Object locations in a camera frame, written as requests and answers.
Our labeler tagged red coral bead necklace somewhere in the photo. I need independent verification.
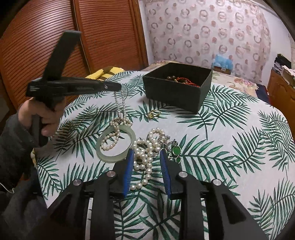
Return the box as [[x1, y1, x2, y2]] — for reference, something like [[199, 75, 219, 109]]
[[175, 76, 201, 88]]

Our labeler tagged small gold ring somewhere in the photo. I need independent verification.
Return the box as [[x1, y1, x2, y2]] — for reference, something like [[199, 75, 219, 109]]
[[147, 110, 163, 120]]

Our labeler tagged pile of clothes on cabinet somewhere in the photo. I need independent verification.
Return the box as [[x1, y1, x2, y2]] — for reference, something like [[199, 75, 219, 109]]
[[273, 54, 294, 87]]

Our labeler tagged yellow plush toy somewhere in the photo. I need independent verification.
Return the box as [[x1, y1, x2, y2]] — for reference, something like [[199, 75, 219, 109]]
[[86, 66, 124, 80]]

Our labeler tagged blue plush toy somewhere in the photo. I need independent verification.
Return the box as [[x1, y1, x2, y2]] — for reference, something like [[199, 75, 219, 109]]
[[212, 54, 233, 71]]

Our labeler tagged person's left hand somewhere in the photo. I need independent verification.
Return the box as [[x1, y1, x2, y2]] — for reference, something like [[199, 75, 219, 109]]
[[18, 97, 67, 137]]

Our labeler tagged long white pearl necklace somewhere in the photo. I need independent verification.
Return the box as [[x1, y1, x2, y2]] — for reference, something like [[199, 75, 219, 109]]
[[128, 127, 167, 192]]

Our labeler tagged floral bed cover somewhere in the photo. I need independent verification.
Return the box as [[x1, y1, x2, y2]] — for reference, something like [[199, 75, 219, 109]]
[[143, 60, 259, 98]]

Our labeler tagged white pearl bracelet cluster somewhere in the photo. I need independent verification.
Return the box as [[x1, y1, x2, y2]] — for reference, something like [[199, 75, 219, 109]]
[[100, 117, 133, 151]]

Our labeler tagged cardboard box under toy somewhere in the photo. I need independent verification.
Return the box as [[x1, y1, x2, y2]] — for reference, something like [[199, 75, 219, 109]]
[[213, 66, 231, 75]]

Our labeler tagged circle pattern sheer curtain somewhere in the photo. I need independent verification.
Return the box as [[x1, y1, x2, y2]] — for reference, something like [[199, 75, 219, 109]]
[[143, 1, 271, 83]]

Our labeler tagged brown wooden sideboard cabinet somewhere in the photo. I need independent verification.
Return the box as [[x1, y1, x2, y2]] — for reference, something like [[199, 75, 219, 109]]
[[267, 70, 294, 121]]

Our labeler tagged green stone silver pendant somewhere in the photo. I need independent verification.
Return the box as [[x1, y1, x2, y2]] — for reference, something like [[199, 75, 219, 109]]
[[164, 136, 181, 164]]

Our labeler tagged pale green jade bangle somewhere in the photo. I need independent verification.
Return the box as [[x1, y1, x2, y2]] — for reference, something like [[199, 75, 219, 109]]
[[95, 124, 137, 164]]

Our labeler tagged black square jewelry box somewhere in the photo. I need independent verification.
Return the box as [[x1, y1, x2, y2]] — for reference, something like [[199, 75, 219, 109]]
[[143, 63, 213, 114]]

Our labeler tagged silver chain necklace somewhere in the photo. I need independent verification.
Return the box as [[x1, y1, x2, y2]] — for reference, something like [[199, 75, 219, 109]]
[[113, 90, 128, 123]]

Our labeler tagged brown louvered wooden wardrobe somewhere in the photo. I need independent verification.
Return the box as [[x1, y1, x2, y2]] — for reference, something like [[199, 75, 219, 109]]
[[1, 0, 148, 109]]

